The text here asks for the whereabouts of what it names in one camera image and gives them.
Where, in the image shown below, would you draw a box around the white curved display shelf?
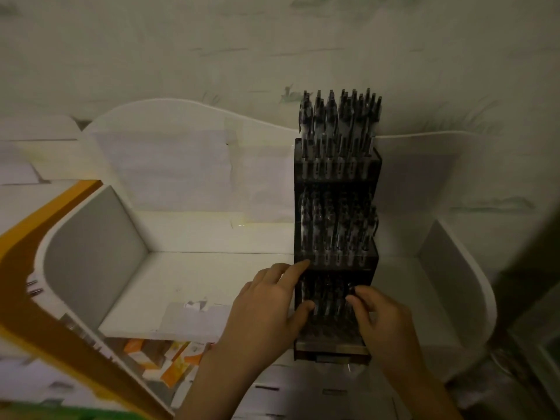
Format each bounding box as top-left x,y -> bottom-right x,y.
34,98 -> 498,414

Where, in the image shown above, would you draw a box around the white cartons with black slots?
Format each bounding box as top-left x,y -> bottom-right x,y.
231,351 -> 400,420

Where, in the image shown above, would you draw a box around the person's right forearm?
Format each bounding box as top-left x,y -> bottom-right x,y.
380,358 -> 465,420

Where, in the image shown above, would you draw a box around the black tiered pen rack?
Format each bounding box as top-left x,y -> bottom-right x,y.
293,137 -> 384,366

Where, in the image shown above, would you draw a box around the white taped paper sheet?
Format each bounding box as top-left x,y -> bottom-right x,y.
94,128 -> 299,224

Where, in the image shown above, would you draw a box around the bunch of black pens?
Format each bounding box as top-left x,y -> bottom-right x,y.
299,275 -> 357,335
298,88 -> 383,179
299,190 -> 379,265

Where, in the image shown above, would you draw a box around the person's left forearm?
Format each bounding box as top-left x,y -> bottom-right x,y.
174,343 -> 274,420

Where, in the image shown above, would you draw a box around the pile of orange white boxes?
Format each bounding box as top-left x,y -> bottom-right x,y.
122,338 -> 207,390

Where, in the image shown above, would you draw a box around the orange and brown cardboard panel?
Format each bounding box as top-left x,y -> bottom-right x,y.
0,179 -> 173,420

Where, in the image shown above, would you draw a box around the person's left hand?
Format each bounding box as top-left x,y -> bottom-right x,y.
216,259 -> 316,371

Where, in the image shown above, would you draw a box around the person's right hand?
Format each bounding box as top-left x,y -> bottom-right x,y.
345,285 -> 424,382

